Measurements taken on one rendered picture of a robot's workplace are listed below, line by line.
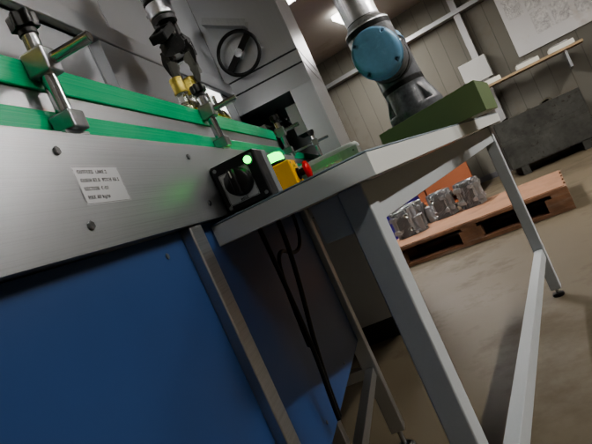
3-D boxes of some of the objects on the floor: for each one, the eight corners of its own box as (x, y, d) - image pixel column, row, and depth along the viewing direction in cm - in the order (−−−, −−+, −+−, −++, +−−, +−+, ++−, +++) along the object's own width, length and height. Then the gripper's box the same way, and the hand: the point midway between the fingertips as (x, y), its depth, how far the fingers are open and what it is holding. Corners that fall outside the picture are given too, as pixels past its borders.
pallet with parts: (573, 186, 412) (554, 141, 412) (576, 210, 329) (551, 153, 328) (416, 244, 481) (398, 205, 481) (384, 276, 398) (364, 229, 397)
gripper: (187, 15, 151) (218, 82, 151) (155, 33, 153) (185, 99, 154) (175, 6, 143) (207, 77, 143) (141, 25, 145) (173, 95, 145)
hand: (189, 82), depth 146 cm, fingers closed on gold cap, 3 cm apart
